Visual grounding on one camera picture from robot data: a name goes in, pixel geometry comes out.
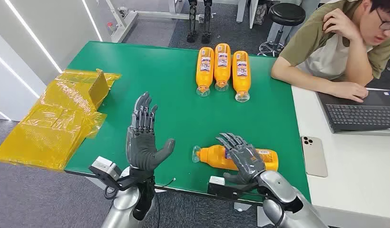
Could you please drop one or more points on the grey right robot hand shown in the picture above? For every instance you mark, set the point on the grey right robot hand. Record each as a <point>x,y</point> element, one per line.
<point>247,160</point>

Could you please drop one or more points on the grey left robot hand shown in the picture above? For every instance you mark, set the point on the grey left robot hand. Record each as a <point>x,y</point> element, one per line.
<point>141,151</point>

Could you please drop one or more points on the orange bottle with clear cap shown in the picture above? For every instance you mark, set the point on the orange bottle with clear cap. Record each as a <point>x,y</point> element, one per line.
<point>241,80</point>
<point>204,74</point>
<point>214,157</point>
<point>222,70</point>

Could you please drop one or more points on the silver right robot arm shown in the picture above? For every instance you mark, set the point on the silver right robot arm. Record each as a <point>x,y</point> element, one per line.
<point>277,185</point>

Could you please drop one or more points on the green table mat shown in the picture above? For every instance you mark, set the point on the green table mat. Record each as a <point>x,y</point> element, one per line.
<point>169,104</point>

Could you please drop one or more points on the beige smartphone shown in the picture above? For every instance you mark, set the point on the beige smartphone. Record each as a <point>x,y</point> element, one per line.
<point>314,157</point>

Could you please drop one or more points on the yellow box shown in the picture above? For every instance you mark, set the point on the yellow box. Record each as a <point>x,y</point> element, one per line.
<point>99,89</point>

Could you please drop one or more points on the dark grey laptop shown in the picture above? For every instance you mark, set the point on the dark grey laptop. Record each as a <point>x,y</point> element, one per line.
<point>362,114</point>

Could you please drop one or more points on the person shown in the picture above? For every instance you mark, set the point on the person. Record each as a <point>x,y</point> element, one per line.
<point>324,50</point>

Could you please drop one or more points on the black robot leg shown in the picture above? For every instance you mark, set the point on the black robot leg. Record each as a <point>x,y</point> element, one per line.
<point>207,19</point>
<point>192,19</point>

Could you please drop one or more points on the patterned bag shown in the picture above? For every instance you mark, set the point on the patterned bag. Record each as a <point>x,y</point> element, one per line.
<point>260,14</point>

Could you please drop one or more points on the black round stool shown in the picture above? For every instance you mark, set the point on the black round stool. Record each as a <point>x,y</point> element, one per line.
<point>286,14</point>

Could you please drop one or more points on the black-rimmed glasses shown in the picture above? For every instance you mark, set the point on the black-rimmed glasses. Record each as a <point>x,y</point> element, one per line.
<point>387,24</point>

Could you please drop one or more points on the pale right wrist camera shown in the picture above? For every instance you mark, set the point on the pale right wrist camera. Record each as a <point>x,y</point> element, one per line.
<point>217,181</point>

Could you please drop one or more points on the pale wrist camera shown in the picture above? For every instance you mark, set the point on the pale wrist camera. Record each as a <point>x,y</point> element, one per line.
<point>217,181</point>
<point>103,165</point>

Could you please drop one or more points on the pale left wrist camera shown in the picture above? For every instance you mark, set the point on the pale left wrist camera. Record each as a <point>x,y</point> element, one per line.
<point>103,165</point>

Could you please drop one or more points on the white metal frame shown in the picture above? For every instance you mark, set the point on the white metal frame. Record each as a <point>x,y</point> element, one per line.
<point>128,22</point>

